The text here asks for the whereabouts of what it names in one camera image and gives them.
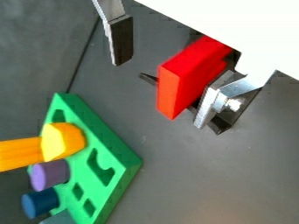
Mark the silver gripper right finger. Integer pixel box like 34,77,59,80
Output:
194,70,271,130

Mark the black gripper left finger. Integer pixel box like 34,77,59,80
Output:
91,0,134,66

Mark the red double-square block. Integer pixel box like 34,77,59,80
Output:
157,36,233,120

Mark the green shape sorter board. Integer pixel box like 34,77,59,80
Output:
46,94,143,224

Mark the yellow pentagon prism block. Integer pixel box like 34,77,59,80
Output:
42,122,87,162

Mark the yellow star prism block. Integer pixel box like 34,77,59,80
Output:
0,137,43,172

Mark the purple cylinder block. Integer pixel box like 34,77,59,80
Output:
30,159,71,192

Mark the grey-blue cube block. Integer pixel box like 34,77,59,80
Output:
39,210,78,224

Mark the dark blue cylinder block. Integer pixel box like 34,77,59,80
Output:
22,188,60,219

